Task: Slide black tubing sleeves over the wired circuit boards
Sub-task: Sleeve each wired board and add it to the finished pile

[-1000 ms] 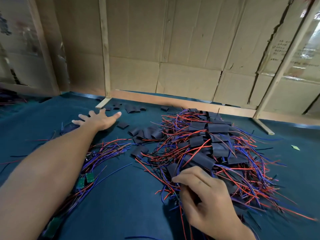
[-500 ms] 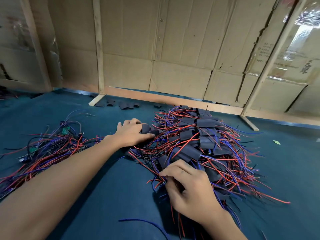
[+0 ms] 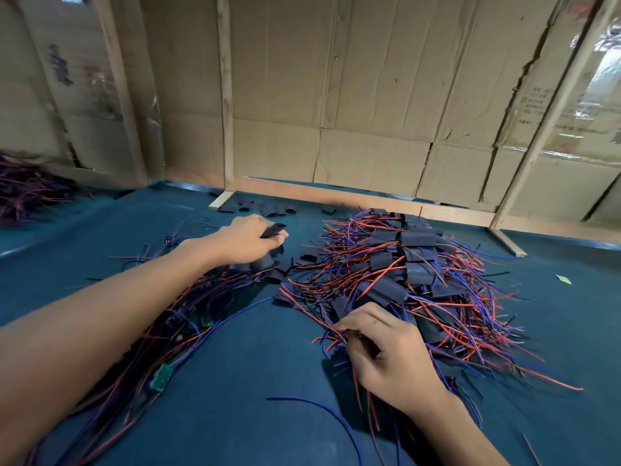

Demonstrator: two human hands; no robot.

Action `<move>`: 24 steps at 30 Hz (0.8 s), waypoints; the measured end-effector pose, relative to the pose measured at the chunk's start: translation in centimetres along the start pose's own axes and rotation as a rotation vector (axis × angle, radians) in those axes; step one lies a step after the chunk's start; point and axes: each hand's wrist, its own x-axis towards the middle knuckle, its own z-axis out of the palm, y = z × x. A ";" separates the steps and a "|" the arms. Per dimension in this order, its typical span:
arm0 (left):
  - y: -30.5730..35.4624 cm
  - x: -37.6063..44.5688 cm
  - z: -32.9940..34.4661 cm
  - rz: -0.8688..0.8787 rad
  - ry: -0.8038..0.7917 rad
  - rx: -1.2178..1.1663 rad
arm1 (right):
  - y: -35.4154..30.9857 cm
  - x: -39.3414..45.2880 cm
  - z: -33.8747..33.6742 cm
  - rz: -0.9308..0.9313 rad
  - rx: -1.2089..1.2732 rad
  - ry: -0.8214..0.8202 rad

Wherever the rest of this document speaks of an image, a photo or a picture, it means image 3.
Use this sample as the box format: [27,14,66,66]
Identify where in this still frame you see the person's right hand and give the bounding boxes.
[334,302,450,416]

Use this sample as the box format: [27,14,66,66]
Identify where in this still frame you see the person's left hand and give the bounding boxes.
[206,214,290,268]

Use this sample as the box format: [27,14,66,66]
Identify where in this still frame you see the black heat-shrink sleeve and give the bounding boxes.
[260,223,289,254]

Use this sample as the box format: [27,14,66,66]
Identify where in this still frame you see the pile of black sleeve pieces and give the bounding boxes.
[218,197,321,287]

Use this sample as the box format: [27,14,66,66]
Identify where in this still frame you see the pile of sleeved wired boards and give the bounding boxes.
[276,208,585,452]

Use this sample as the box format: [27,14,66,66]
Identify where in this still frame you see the pile of unsleeved wired boards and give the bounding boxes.
[29,223,283,466]

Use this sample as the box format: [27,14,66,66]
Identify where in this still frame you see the wire pile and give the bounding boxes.
[0,155,83,224]

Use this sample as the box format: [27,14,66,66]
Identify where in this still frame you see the person's left forearm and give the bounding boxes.
[0,238,229,466]

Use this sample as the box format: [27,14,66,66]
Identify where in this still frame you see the wooden ledge board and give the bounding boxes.
[165,170,621,247]

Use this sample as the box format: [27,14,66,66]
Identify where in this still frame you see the clear plastic sheet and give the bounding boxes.
[572,24,621,161]

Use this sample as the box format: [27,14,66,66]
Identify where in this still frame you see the loose blue wire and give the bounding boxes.
[267,395,362,466]

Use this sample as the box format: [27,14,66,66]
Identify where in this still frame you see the thin wooden post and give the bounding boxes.
[208,0,237,210]

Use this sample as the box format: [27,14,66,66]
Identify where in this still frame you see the wide wooden post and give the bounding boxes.
[92,0,149,188]

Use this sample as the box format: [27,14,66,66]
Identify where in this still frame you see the pale slanted wooden post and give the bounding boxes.
[488,0,621,258]

